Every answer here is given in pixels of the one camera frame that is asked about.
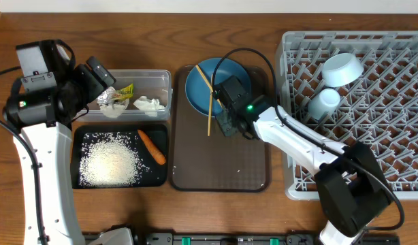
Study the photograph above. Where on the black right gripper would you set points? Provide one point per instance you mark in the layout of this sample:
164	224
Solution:
221	118

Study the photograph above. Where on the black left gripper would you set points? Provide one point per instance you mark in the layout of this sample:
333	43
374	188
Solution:
94	84

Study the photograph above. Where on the wooden chopstick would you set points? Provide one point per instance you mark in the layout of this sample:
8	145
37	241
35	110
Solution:
210	112
207	82

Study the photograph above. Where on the snack wrapper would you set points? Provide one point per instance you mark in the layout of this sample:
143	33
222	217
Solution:
112	99

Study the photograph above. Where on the dark blue plate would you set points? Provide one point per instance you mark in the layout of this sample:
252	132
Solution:
196	89

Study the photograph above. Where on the white tissue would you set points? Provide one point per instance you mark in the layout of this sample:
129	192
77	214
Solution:
151	107

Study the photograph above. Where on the pile of white rice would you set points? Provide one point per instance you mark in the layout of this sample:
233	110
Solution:
111	160

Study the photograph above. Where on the orange carrot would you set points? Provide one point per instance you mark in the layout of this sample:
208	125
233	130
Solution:
151	147

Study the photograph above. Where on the light blue cup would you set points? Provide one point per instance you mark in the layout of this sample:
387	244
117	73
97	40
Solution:
324	103

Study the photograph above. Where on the light blue bowl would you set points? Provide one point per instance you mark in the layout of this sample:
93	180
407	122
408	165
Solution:
341	70

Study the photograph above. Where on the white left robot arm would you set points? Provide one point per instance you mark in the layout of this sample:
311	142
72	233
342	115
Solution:
39	113

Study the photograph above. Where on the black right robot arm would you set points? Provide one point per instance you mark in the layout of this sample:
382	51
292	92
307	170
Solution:
352	189

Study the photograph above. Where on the grey dishwasher rack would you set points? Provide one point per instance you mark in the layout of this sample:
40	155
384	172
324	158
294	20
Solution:
380	108

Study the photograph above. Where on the brown serving tray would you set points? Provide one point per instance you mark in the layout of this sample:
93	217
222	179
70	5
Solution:
203	159

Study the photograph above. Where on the clear plastic bin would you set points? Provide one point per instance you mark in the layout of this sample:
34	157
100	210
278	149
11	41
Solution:
151	83

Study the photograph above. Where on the black tray bin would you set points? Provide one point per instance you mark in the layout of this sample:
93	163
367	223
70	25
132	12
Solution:
158	134

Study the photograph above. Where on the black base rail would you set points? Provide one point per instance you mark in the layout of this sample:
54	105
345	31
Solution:
166	238

